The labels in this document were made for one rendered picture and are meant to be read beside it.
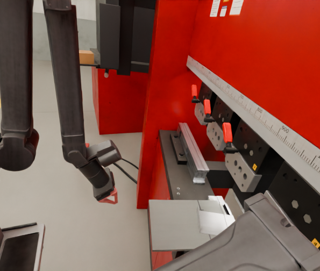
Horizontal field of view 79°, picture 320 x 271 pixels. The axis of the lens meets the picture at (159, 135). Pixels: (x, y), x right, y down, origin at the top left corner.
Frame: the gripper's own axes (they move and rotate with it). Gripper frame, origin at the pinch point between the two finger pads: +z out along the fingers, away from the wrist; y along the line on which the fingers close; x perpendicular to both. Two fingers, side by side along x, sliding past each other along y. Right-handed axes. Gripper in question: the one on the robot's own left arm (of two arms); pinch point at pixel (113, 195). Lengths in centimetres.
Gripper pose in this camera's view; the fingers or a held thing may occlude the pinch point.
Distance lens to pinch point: 75.3
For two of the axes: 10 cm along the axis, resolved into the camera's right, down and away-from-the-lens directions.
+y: -3.4, -5.1, 7.9
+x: -8.9, 4.5, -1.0
